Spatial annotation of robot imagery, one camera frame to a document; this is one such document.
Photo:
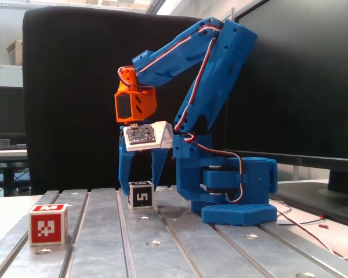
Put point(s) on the red marker cube white edges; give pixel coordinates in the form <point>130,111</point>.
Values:
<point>36,220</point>

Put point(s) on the small dark background monitor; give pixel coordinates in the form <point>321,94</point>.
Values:
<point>8,110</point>

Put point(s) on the black Dell monitor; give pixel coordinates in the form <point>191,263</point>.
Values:
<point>293,87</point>

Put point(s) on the black marker cube white edges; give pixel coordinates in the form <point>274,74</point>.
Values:
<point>134,204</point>

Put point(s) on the brown cardboard box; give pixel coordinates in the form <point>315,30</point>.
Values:
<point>16,52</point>

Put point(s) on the blue gripper black motor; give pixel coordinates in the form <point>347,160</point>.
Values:
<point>127,161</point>

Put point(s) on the black fabric partition panel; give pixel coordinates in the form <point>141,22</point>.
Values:
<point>75,116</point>

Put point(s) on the dark keyboard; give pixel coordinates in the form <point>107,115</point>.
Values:
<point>5,147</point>

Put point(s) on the grey round tape roll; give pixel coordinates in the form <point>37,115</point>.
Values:
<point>2,142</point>

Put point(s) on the slotted aluminium base plate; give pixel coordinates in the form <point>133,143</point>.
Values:
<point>104,246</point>

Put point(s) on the blue and orange robot arm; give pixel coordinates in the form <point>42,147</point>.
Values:
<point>220,87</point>

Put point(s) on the white background desk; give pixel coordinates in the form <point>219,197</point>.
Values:
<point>5,155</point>

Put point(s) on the white camera on arm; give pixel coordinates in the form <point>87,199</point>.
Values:
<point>166,136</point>

